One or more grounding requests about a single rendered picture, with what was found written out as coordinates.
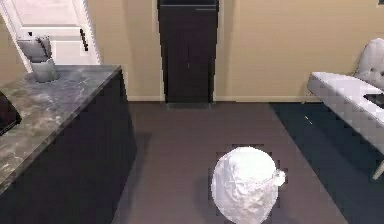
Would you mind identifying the black door handle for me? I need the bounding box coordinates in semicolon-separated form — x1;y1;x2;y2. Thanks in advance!
79;28;90;52

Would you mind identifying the tall black cupboard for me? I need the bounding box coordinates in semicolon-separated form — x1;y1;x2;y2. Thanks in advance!
157;0;220;104

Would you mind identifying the black flat laptop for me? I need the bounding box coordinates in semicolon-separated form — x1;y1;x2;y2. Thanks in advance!
363;93;384;110

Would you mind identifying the white table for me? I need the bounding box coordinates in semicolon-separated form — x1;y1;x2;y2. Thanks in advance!
306;71;384;181

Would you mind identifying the black appliance on counter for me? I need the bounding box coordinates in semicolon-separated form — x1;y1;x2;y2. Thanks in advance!
0;91;23;136

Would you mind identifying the dark marble-top kitchen counter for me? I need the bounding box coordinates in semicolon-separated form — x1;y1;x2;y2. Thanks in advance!
0;64;138;224

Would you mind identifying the grey tufted chair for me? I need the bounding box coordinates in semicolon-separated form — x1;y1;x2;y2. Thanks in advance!
353;37;384;90

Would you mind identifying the white room door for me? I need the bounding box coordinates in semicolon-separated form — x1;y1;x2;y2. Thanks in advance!
0;0;102;73

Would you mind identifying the grey potted plant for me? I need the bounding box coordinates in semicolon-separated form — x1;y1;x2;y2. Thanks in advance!
17;35;61;84

